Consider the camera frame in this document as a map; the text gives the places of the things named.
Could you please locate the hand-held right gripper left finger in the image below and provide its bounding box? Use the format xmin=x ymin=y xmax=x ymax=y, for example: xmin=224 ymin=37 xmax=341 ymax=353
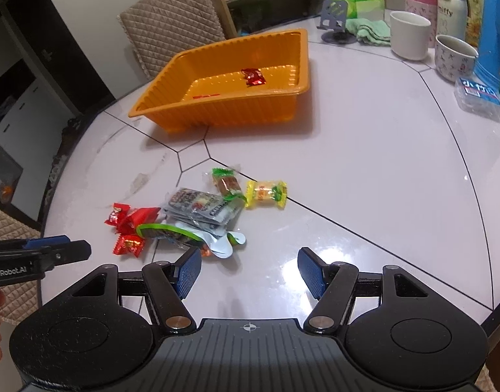
xmin=71 ymin=248 xmax=203 ymax=334

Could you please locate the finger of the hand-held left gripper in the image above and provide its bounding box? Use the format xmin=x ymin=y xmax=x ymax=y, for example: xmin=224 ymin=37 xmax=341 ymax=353
xmin=27 ymin=241 xmax=91 ymax=272
xmin=0 ymin=236 xmax=71 ymax=253

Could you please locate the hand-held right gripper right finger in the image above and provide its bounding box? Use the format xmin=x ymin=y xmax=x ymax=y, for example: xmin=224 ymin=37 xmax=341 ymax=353
xmin=297 ymin=247 xmax=430 ymax=334

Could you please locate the grey snack packet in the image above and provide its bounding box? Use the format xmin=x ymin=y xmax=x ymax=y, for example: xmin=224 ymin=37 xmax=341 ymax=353
xmin=168 ymin=188 xmax=246 ymax=223
xmin=162 ymin=206 xmax=231 ymax=237

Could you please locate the red candy with yellow print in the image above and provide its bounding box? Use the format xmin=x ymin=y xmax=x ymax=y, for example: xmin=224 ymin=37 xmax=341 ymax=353
xmin=112 ymin=235 xmax=147 ymax=258

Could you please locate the large red snack packet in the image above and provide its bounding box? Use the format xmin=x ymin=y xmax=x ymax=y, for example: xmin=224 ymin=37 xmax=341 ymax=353
xmin=117 ymin=207 xmax=162 ymax=234

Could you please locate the brown candy with green wrapper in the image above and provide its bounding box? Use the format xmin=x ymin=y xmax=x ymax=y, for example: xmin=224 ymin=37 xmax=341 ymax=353
xmin=211 ymin=167 xmax=240 ymax=197

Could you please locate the orange plastic tray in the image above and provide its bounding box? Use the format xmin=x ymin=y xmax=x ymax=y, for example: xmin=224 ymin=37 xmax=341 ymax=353
xmin=128 ymin=28 xmax=312 ymax=135

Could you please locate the red foil candy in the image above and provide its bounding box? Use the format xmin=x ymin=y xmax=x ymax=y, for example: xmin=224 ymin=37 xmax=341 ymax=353
xmin=241 ymin=68 xmax=267 ymax=87

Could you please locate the white drawer cabinet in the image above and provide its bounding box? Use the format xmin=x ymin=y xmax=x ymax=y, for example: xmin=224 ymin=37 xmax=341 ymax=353
xmin=0 ymin=77 xmax=73 ymax=152

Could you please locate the dark wooden cabinet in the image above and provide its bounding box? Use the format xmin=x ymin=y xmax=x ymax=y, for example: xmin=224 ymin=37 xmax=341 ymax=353
xmin=0 ymin=0 xmax=117 ymax=197

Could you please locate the green cloth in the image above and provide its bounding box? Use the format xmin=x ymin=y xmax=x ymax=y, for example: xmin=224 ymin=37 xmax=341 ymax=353
xmin=347 ymin=18 xmax=393 ymax=46

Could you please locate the white cup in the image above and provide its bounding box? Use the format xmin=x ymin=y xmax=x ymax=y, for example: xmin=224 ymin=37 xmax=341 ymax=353
xmin=389 ymin=10 xmax=432 ymax=61

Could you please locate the patterned mug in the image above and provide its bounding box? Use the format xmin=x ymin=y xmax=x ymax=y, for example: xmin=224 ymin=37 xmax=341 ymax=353
xmin=433 ymin=34 xmax=479 ymax=82

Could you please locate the grey phone stand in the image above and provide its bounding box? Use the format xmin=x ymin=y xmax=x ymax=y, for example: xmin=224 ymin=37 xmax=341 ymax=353
xmin=317 ymin=0 xmax=359 ymax=44

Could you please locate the green tissue box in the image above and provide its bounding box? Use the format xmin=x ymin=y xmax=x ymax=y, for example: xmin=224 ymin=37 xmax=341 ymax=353
xmin=329 ymin=0 xmax=386 ymax=25

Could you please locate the pink lidded bottle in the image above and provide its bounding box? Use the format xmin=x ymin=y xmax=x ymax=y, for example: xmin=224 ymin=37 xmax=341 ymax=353
xmin=402 ymin=0 xmax=440 ymax=47

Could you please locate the white thermos bottle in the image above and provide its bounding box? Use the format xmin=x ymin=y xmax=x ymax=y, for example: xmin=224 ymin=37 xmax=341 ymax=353
xmin=436 ymin=0 xmax=468 ymax=41

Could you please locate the blue thermos jug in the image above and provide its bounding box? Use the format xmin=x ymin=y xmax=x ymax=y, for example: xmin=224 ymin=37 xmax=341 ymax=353
xmin=474 ymin=0 xmax=500 ymax=90

